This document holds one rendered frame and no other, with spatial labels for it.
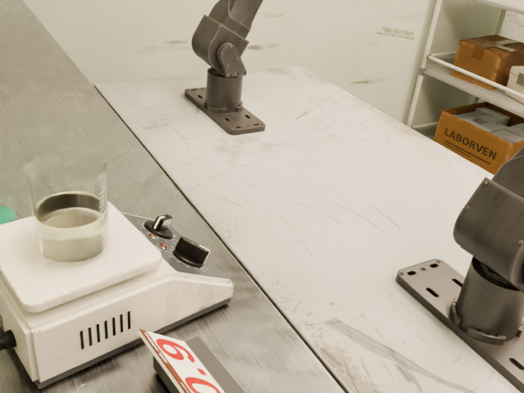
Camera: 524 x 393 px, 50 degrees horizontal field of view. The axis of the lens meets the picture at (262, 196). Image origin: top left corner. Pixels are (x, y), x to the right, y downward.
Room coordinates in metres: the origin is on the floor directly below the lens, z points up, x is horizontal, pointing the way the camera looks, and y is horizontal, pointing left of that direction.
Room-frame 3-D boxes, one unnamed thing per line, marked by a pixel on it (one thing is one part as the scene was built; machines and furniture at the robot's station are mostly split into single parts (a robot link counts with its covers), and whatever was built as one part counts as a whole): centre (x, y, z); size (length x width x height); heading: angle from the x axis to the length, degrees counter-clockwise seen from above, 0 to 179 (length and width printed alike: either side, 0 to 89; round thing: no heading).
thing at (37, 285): (0.39, 0.16, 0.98); 0.12 x 0.12 x 0.01; 43
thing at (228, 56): (0.94, 0.09, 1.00); 0.09 x 0.06 x 0.06; 33
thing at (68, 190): (0.38, 0.16, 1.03); 0.07 x 0.06 x 0.08; 2
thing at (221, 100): (0.95, 0.09, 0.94); 0.20 x 0.07 x 0.08; 33
